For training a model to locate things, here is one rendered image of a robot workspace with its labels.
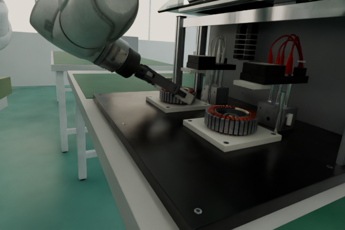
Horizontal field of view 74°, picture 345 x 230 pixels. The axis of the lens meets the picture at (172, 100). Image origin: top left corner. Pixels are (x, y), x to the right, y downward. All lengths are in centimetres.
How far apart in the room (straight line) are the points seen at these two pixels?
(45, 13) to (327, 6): 52
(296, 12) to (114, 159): 44
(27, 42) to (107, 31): 472
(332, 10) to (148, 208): 43
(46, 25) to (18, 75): 464
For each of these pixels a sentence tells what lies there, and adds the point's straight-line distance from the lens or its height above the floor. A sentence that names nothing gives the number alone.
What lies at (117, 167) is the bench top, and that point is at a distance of 40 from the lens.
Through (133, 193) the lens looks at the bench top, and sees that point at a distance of 34.
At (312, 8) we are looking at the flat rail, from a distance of 52.
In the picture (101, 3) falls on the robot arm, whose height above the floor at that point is 100.
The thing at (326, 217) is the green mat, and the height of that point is 75.
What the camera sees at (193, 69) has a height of 88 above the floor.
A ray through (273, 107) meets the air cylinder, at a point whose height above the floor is 82.
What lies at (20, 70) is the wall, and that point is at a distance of 515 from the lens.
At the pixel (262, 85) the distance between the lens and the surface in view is 51.
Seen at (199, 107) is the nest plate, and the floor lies 78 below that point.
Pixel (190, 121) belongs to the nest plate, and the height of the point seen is 78.
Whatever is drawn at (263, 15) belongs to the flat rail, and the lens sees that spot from 59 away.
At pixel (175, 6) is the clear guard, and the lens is 39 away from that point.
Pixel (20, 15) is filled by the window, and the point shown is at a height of 129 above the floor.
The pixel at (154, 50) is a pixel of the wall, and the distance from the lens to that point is 551.
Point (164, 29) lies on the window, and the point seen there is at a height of 128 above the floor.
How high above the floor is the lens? 95
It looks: 14 degrees down
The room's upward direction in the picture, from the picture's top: 4 degrees clockwise
